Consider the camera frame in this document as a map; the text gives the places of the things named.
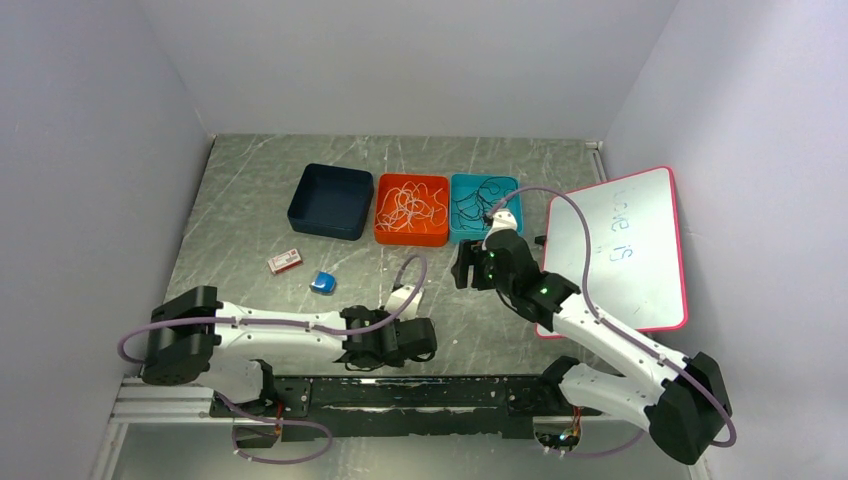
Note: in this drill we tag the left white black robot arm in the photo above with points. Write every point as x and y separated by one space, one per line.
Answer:
232 349

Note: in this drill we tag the red white small box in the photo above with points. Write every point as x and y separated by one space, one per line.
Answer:
284 261

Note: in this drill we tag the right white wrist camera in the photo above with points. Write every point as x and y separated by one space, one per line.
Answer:
502 228

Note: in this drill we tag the pink framed whiteboard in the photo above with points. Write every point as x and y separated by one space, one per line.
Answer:
627 232

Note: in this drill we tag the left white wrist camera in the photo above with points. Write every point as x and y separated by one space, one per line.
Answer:
404 301

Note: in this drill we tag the dark navy square bin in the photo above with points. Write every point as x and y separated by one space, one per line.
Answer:
331 201

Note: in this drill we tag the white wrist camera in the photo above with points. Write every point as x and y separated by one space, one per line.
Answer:
404 301
502 228

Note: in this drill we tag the teal square bin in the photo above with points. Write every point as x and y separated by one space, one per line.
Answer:
471 197

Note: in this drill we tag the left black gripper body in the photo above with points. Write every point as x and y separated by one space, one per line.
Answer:
396 361

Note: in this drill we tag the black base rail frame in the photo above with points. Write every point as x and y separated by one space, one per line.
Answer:
509 406

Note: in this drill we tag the small blue object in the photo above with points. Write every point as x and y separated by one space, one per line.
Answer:
323 283

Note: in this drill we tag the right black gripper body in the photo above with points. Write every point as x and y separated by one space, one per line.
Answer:
483 273

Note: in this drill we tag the orange square bin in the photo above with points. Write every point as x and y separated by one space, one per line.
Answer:
412 210

